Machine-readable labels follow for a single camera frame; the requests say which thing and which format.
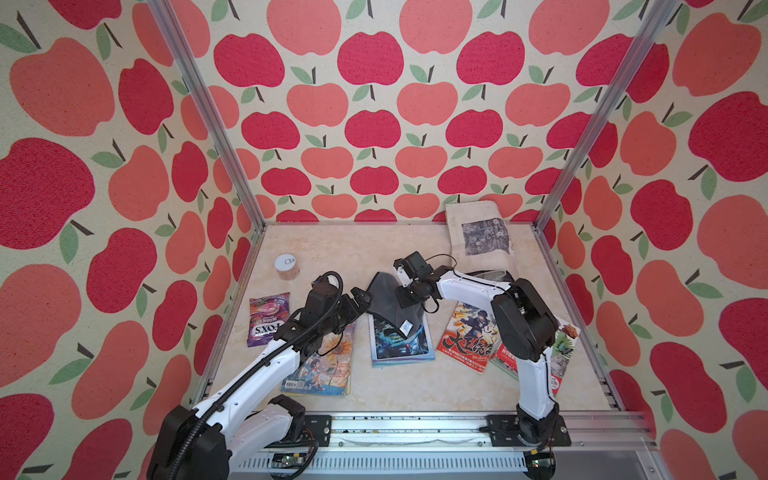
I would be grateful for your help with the blue robot sunflower magazine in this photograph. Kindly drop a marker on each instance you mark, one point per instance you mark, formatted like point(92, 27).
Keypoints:
point(328, 372)

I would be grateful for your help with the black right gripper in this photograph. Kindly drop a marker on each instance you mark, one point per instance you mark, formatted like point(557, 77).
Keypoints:
point(403, 300)

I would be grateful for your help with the grey green microfibre cloth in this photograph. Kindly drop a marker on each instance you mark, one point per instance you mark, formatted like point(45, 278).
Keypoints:
point(385, 307)

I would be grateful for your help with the red black manga book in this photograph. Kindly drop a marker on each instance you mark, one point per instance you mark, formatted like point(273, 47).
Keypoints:
point(471, 337)

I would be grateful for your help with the purple candy bag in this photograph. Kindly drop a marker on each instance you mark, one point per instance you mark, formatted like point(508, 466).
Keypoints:
point(267, 315)

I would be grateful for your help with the white book with blue vortex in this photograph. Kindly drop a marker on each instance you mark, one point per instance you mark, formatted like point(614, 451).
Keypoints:
point(388, 348)

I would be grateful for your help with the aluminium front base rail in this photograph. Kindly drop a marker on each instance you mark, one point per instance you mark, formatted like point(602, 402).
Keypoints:
point(438, 442)

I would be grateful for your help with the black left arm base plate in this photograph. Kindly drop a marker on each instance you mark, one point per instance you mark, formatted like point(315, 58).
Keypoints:
point(320, 427)

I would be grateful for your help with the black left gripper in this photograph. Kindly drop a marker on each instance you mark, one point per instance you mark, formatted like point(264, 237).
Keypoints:
point(355, 311)

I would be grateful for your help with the clear tape roll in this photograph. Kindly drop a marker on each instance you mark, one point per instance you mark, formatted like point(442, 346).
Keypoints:
point(286, 266)

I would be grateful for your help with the right rear aluminium corner post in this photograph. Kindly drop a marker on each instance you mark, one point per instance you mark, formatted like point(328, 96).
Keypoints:
point(654, 22)

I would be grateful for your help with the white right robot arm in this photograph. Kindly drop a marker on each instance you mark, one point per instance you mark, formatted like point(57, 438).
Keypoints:
point(527, 329)

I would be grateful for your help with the cream printed canvas bag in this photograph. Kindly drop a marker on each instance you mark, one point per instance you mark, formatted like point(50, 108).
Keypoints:
point(480, 238)

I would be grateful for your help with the left rear aluminium corner post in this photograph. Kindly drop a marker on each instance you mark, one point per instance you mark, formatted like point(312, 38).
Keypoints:
point(173, 34)

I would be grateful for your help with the aluminium corner post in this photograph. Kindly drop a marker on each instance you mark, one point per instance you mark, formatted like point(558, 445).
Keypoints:
point(173, 34)
point(654, 22)

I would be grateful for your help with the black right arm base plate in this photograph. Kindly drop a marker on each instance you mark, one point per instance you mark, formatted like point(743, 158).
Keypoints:
point(511, 431)

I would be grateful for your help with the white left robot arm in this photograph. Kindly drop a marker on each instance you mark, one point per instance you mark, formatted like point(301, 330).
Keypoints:
point(207, 440)

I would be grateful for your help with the red green cover book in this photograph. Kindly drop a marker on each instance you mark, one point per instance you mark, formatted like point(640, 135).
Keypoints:
point(566, 339)

